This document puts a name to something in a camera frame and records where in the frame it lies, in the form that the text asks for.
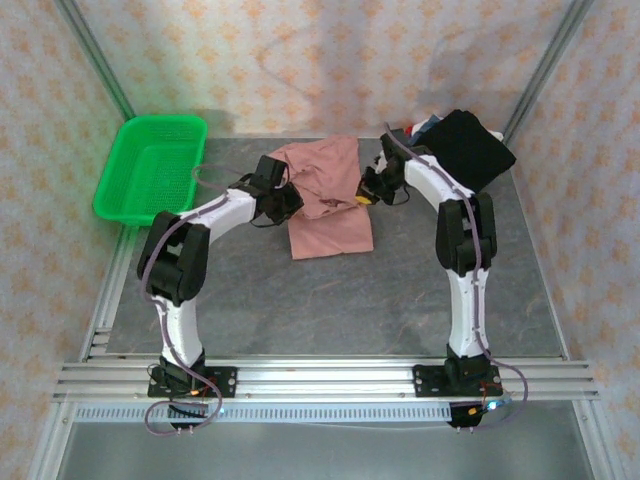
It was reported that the pink t-shirt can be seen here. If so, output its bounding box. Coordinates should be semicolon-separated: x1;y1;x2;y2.
272;135;376;261

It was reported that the red white blue printed t-shirt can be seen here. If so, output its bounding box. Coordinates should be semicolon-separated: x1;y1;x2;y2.
403;119;504;144

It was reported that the grey-blue folded t-shirt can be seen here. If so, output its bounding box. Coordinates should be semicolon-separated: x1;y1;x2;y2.
412;114;445;149

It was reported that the black folded t-shirt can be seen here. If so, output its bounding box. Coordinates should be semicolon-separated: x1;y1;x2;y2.
422;109;518;194

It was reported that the green plastic basket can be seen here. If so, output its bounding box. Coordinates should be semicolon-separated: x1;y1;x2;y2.
92;114;209;228

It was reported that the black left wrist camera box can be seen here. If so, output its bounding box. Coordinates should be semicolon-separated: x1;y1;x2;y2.
251;154;291;192

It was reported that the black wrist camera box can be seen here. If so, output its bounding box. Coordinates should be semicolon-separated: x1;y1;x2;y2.
379;129;405;154
251;154;291;192

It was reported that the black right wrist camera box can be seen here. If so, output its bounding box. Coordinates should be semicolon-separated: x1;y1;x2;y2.
379;129;405;154

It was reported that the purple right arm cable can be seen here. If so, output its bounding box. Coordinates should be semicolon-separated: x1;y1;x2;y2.
382;121;531;432

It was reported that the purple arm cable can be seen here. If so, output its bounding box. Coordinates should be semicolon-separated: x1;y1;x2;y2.
382;121;531;432
140;163;247;437

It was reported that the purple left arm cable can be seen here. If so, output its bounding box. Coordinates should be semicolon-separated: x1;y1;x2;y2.
140;163;247;437

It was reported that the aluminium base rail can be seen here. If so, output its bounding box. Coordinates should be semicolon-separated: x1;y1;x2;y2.
52;355;599;402

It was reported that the aluminium table side rail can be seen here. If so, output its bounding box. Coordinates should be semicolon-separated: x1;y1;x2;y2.
512;169;617;480
28;224;137;480

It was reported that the aluminium frame post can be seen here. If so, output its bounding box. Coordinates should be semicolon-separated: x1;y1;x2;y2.
501;0;594;142
52;0;137;120

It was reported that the slotted grey cable duct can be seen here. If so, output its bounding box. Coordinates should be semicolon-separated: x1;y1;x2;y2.
73;403;454;424

